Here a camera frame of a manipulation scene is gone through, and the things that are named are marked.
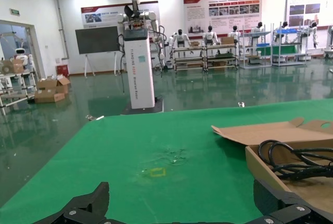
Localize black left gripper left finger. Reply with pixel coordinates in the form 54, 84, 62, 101
33, 181, 110, 224

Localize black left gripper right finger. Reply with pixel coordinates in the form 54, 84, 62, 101
247, 179, 333, 224

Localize black power cable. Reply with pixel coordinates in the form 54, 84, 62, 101
258, 140, 333, 182

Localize cardboard box torn front edge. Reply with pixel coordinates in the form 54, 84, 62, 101
211, 117, 333, 218

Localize red fire equipment box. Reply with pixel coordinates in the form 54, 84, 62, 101
56, 64, 70, 78

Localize green tablecloth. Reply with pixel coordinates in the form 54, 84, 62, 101
0, 98, 333, 224

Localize flat cardboard carton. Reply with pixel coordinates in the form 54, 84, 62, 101
34, 90, 66, 104

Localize open cardboard carton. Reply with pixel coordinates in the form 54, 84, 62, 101
36, 77, 71, 95

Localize white pipe rack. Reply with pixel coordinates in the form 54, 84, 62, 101
0, 69, 37, 110

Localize metal workbench rack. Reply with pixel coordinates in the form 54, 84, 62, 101
239, 24, 272, 69
270, 22, 312, 66
205, 43, 239, 70
171, 45, 207, 71

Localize cardboard carton with hole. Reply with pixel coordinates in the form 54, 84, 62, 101
2, 59, 25, 74

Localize small white round-head robot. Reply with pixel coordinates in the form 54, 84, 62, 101
12, 47, 33, 69

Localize black display on stand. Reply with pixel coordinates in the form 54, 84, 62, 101
74, 25, 121, 78

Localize white humanoid robot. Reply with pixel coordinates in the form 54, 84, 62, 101
250, 21, 265, 47
202, 25, 218, 46
169, 28, 189, 53
306, 20, 319, 49
275, 20, 291, 40
228, 25, 241, 44

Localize red white poster board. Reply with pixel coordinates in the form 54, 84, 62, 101
285, 0, 333, 28
80, 0, 160, 29
183, 0, 263, 35

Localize grey wall pipe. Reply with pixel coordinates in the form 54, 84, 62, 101
57, 0, 70, 60

